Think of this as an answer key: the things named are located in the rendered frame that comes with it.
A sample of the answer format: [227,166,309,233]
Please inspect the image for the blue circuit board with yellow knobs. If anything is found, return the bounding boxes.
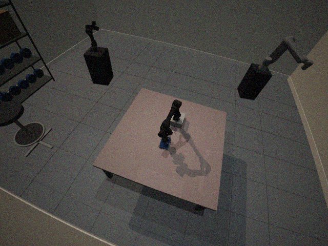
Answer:
[159,137,171,149]

